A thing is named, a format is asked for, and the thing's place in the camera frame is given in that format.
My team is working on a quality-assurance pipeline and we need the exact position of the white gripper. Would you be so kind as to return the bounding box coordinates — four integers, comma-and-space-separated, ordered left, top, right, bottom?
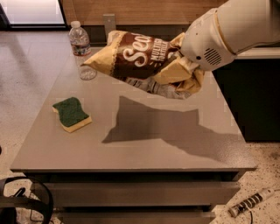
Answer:
180, 8, 236, 71

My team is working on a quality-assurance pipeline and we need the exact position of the brown chip bag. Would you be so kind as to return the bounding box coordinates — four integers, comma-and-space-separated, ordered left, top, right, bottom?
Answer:
83, 31, 205, 99

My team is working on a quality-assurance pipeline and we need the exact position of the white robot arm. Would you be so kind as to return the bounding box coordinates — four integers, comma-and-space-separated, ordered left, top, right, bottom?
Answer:
181, 0, 280, 71

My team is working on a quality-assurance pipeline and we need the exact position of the green yellow sponge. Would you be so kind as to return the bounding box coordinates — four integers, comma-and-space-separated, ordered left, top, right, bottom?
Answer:
52, 97, 92, 133

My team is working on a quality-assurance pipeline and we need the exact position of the clear plastic water bottle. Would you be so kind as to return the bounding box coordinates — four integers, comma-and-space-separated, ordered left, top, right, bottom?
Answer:
69, 21, 97, 81

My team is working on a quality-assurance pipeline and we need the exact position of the upper grey drawer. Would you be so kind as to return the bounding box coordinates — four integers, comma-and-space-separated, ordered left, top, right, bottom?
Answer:
46, 182, 240, 207

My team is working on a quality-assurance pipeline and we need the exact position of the grey drawer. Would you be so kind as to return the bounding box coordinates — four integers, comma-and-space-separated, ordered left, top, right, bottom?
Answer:
46, 182, 240, 207
58, 212, 215, 224

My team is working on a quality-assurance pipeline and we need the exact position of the lower grey drawer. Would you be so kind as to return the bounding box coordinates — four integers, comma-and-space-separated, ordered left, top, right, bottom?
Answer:
58, 212, 215, 224

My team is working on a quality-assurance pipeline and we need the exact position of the black chair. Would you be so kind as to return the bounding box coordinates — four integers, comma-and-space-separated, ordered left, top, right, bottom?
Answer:
0, 176, 53, 224

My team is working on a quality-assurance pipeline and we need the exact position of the left metal rail bracket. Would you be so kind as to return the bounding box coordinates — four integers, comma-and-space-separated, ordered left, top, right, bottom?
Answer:
102, 14, 116, 36

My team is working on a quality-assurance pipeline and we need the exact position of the black power cable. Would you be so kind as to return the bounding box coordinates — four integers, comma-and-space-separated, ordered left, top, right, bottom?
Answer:
243, 204, 255, 224

